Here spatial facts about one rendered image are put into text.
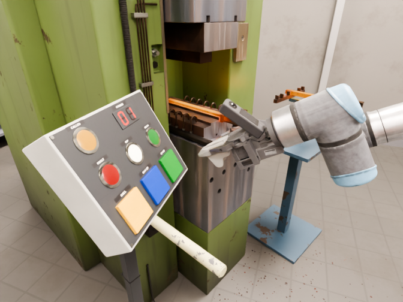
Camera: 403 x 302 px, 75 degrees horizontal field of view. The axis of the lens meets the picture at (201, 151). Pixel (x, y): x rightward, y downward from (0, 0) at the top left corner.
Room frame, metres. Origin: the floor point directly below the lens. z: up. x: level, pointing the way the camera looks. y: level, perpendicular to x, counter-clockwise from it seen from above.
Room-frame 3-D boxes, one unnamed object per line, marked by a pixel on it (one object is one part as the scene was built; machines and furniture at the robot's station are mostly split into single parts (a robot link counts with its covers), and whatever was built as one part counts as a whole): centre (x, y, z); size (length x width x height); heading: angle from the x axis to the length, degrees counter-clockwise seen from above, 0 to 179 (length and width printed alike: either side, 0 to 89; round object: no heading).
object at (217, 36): (1.19, 0.08, 1.32); 0.42 x 0.20 x 0.10; 48
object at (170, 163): (0.64, 0.09, 1.01); 0.07 x 0.05 x 0.07; 163
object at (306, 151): (1.40, -0.58, 0.73); 0.40 x 0.30 x 0.02; 134
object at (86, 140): (0.48, 0.23, 1.16); 0.05 x 0.03 x 0.04; 138
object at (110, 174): (0.46, 0.19, 1.09); 0.05 x 0.03 x 0.04; 138
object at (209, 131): (1.19, 0.08, 0.96); 0.42 x 0.20 x 0.09; 48
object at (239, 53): (1.37, -0.19, 1.27); 0.09 x 0.02 x 0.17; 138
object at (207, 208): (1.24, 0.05, 0.69); 0.56 x 0.38 x 0.45; 48
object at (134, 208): (0.45, 0.15, 1.01); 0.07 x 0.05 x 0.07; 163
